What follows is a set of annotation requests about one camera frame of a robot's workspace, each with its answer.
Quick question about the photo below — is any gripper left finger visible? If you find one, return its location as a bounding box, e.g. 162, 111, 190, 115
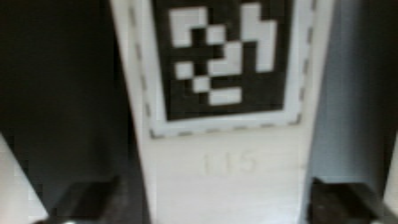
36, 177, 128, 224

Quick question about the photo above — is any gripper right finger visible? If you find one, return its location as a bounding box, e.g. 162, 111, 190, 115
307, 178, 391, 224

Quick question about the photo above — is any white desk leg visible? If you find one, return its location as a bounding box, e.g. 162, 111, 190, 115
110, 0, 336, 224

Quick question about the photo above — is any white L-shaped fence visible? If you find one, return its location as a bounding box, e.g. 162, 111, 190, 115
0, 135, 48, 224

